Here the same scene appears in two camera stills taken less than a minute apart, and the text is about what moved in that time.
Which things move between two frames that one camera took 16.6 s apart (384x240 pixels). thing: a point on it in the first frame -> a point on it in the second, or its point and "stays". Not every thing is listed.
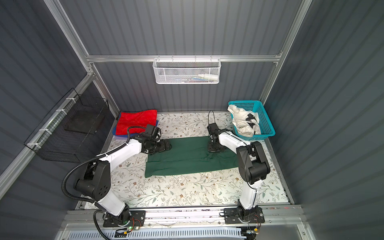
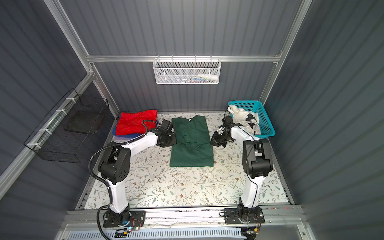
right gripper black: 211,150 -> 215,140
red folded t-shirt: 142,118 stays
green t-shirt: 189,156 -> 191,146
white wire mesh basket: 187,71 stays
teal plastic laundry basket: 267,129 stays
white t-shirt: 246,122 stays
